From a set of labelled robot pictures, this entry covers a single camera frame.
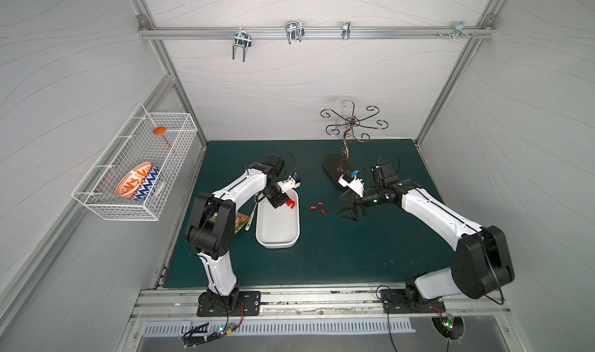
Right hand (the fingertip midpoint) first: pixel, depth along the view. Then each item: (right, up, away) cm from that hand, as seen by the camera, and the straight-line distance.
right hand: (341, 202), depth 82 cm
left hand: (-23, -1, +10) cm, 25 cm away
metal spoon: (-35, -9, +10) cm, 38 cm away
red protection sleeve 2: (-6, -3, +15) cm, 17 cm away
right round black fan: (+33, -37, -10) cm, 51 cm away
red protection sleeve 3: (-9, -4, +14) cm, 17 cm away
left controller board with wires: (-47, -37, -13) cm, 62 cm away
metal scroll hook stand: (+5, +25, +10) cm, 27 cm away
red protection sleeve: (-6, -6, +14) cm, 16 cm away
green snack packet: (-38, -8, +7) cm, 40 cm away
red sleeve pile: (-19, -3, +16) cm, 25 cm away
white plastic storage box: (-23, -11, +6) cm, 26 cm away
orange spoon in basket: (-63, +26, -4) cm, 68 cm away
